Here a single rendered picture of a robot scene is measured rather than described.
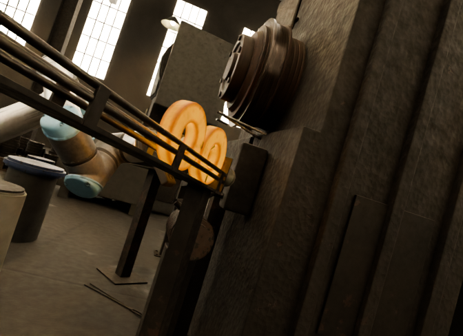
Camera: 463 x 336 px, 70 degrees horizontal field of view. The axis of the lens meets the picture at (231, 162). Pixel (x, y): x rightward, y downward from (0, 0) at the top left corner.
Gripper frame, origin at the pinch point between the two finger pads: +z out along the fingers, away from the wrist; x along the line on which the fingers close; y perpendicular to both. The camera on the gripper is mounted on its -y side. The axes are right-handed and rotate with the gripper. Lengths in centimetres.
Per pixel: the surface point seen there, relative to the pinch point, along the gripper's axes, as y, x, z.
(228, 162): -2.4, 7.8, 2.4
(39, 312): -52, 18, -74
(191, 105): 5.2, -18.8, 3.6
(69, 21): 403, 422, -515
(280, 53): 41, 32, 13
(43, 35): 536, 614, -826
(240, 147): 5.7, 26.1, 0.1
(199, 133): 1.1, -11.6, 2.3
